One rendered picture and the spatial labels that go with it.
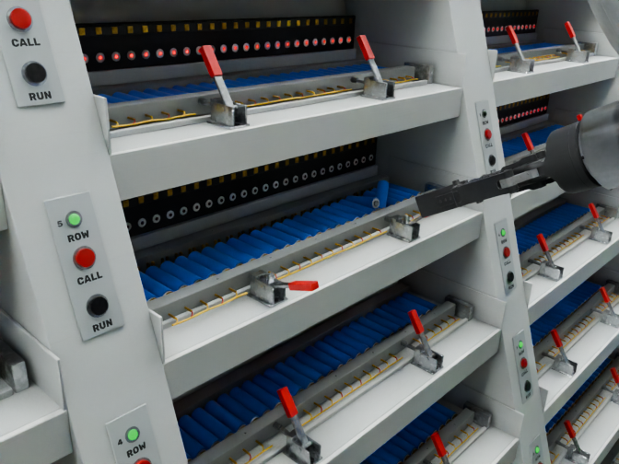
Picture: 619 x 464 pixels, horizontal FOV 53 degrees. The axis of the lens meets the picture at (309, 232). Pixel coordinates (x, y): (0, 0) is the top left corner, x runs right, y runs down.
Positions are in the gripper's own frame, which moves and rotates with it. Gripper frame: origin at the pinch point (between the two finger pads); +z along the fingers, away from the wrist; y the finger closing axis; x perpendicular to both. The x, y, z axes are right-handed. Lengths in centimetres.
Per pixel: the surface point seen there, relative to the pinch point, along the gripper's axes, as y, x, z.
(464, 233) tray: 12.8, -6.7, 7.4
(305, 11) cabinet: 7.8, 35.4, 18.7
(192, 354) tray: -39.3, -5.2, 6.4
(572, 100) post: 88, 9, 16
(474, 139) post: 19.0, 6.6, 4.0
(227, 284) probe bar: -30.1, -0.4, 10.3
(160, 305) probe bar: -38.7, 0.3, 10.1
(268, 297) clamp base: -27.6, -3.2, 7.1
